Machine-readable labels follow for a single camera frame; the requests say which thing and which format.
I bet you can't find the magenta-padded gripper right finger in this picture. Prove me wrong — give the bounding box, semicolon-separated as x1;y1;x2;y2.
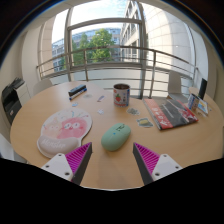
132;142;184;186

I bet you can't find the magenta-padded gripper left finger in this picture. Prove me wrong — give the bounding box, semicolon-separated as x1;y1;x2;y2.
40;142;93;186

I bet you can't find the mint green computer mouse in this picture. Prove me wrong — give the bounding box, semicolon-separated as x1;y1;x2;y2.
100;122;132;152

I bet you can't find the pink cartoon print mouse pad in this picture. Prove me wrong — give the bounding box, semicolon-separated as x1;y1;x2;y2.
36;107;93;159

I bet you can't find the yellow picture sticker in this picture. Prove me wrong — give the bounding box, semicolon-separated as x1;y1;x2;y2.
135;117;154;129

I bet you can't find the grey picture sticker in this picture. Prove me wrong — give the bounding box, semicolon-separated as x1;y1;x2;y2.
126;107;141;117

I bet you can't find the red and black magazine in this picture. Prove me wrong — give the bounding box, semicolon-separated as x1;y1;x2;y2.
143;97;200;131

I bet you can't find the blue marker pen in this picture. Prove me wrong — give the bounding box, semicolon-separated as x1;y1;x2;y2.
69;87;88;102

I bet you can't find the strawberry print mug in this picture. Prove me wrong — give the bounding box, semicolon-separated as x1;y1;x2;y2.
113;83;131;108

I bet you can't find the small printed cup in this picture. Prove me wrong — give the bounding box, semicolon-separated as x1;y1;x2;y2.
187;93;200;113

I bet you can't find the light blue printed booklet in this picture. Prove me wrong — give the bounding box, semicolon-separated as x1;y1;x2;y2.
196;98;210;117

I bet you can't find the black and white office printer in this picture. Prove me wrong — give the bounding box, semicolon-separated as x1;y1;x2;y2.
0;77;26;126

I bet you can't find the black upright device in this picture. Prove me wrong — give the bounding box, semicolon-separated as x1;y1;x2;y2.
198;77;208;100

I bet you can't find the metal balcony railing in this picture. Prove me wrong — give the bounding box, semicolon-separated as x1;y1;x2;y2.
36;45;199;99

